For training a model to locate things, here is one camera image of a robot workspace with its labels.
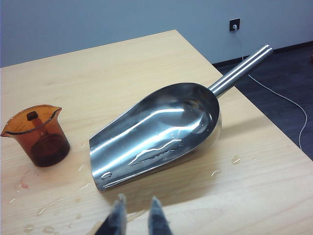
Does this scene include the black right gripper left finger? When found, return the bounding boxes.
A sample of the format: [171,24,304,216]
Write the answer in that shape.
[94,193,128,235]

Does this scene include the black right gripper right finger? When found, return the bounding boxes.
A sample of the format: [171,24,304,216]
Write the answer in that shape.
[147,195,174,235]

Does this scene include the amber glass measuring cup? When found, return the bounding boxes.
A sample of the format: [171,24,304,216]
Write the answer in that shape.
[0,104,71,168]

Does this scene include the stainless steel scoop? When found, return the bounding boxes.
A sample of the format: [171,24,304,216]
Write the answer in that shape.
[88,45,273,192]

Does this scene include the black wall socket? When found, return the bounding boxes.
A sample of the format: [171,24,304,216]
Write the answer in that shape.
[229,18,241,32]

